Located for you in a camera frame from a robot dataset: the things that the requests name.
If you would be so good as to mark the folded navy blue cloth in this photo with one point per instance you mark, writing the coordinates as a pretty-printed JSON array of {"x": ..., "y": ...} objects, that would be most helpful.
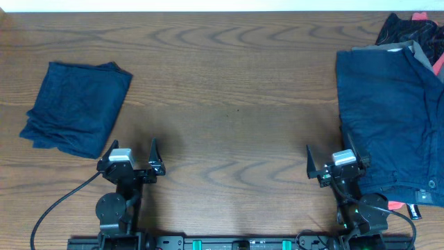
[{"x": 77, "y": 107}]

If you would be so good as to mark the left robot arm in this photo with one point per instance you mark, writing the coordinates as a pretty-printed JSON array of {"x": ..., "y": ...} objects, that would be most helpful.
[{"x": 118, "y": 212}]

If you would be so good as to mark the grey shirt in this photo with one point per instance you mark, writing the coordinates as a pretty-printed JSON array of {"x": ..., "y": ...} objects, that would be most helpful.
[{"x": 413, "y": 46}]

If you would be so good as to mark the black patterned garment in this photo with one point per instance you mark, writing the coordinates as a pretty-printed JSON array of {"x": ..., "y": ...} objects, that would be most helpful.
[{"x": 426, "y": 33}]

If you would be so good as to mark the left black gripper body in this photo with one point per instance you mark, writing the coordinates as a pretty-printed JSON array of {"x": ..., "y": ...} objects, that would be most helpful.
[{"x": 146, "y": 179}]

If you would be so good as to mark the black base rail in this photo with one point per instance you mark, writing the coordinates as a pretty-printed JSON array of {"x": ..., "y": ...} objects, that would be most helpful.
[{"x": 174, "y": 242}]

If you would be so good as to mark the coral red garment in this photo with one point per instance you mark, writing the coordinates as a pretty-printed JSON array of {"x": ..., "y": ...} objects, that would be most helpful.
[{"x": 422, "y": 16}]

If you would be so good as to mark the navy blue shorts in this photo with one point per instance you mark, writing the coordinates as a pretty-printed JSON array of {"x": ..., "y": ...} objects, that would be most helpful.
[{"x": 393, "y": 107}]

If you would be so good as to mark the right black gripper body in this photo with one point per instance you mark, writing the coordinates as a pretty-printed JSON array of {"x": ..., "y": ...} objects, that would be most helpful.
[{"x": 326, "y": 178}]

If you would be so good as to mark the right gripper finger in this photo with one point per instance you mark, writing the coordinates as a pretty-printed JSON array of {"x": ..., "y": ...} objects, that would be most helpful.
[
  {"x": 312, "y": 171},
  {"x": 362, "y": 155}
]

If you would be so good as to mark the black garment with label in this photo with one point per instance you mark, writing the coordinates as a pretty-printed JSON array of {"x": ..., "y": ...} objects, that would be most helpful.
[{"x": 414, "y": 212}]

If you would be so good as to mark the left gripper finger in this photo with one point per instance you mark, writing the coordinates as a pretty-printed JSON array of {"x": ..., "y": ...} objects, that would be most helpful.
[
  {"x": 155, "y": 160},
  {"x": 106, "y": 156}
]

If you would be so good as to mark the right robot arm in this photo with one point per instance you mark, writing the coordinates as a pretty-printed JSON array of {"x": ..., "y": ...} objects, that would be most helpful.
[{"x": 363, "y": 216}]

